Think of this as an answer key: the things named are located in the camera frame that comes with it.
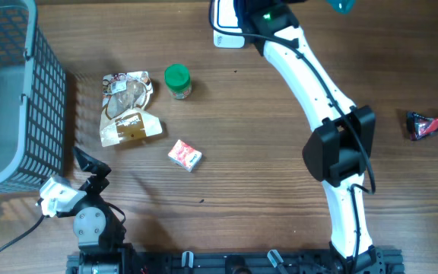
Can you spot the red white small box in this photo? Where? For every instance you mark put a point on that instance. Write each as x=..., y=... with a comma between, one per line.
x=185, y=155

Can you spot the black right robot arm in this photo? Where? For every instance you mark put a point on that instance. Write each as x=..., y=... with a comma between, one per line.
x=337, y=153

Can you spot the white barcode scanner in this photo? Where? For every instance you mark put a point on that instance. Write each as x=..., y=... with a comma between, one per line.
x=224, y=18

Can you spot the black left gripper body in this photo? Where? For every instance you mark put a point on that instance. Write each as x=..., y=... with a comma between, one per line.
x=94, y=186

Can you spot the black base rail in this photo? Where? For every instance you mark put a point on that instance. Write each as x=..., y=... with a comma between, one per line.
x=301, y=262

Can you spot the grey plastic mesh basket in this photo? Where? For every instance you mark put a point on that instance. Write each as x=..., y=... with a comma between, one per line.
x=33, y=97

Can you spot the green lid jar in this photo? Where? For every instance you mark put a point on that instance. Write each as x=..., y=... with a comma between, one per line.
x=178, y=80

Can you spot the snack packet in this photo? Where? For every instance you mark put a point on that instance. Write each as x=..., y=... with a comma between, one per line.
x=124, y=118

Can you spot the blue mouthwash bottle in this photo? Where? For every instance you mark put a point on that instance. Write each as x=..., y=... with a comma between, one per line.
x=342, y=6

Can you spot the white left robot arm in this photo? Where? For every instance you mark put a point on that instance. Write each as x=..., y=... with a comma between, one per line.
x=99, y=232

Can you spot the black red snack pouch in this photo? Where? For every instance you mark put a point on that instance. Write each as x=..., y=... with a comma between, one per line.
x=419, y=126

